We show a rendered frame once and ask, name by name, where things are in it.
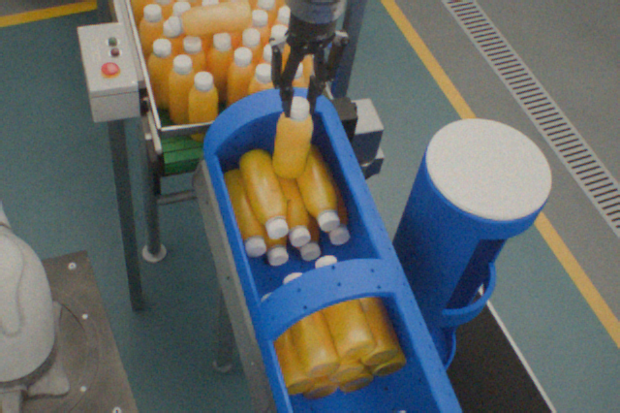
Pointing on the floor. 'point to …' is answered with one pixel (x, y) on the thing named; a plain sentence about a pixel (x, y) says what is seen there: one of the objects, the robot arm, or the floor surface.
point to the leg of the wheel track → (224, 349)
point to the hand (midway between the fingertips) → (299, 97)
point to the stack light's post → (355, 10)
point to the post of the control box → (125, 208)
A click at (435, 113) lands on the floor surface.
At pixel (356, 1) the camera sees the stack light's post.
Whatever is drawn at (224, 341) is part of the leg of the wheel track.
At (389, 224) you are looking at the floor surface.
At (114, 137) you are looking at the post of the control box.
